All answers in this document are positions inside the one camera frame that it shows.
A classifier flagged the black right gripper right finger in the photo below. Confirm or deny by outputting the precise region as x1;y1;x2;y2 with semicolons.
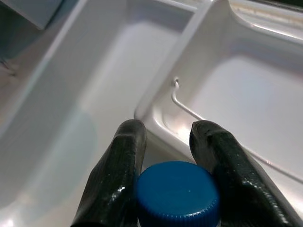
189;120;292;227

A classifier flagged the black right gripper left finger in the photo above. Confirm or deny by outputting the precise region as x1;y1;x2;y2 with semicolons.
71;119;148;227

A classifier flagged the clear water bottle blue cap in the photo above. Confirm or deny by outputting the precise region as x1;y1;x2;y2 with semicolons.
134;160;221;227

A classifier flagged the white fridge door shelf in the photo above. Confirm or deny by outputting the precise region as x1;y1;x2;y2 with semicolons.
134;0;303;187
0;0;199;227

